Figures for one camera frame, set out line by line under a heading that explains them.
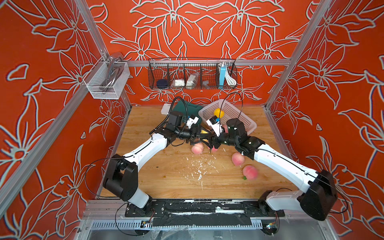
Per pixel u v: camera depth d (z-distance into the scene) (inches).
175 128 25.9
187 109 44.7
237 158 31.9
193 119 29.8
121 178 17.0
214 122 25.4
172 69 37.2
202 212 28.7
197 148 35.0
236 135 22.8
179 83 34.3
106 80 32.7
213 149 36.2
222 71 34.3
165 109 46.3
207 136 27.6
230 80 35.4
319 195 15.6
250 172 31.3
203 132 28.0
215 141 25.8
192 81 35.8
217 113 41.9
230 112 42.8
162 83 40.0
